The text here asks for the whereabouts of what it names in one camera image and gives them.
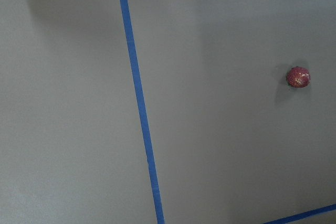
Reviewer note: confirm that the red strawberry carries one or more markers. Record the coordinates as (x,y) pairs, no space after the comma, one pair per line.
(298,77)

